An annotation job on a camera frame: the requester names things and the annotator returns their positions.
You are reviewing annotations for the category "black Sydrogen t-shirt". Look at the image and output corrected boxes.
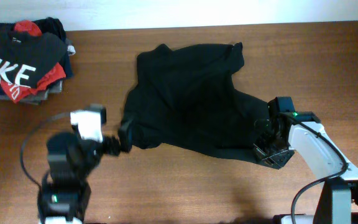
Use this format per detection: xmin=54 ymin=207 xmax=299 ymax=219
xmin=122 ymin=43 xmax=269 ymax=163

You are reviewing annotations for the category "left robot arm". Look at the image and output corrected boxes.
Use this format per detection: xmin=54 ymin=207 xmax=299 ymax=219
xmin=37 ymin=119 xmax=133 ymax=223

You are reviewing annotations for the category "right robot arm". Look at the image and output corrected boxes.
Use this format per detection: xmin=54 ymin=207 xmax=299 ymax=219
xmin=253 ymin=96 xmax=358 ymax=224

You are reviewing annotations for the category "grey folded t-shirt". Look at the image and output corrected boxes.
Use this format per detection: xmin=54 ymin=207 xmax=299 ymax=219
xmin=0 ymin=69 xmax=68 ymax=105

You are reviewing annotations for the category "red folded t-shirt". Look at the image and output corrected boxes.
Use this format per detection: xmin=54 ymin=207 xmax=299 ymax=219
xmin=0 ymin=21 xmax=67 ymax=103

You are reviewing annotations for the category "navy folded t-shirt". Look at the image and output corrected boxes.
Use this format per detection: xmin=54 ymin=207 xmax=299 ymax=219
xmin=0 ymin=17 xmax=74 ymax=95

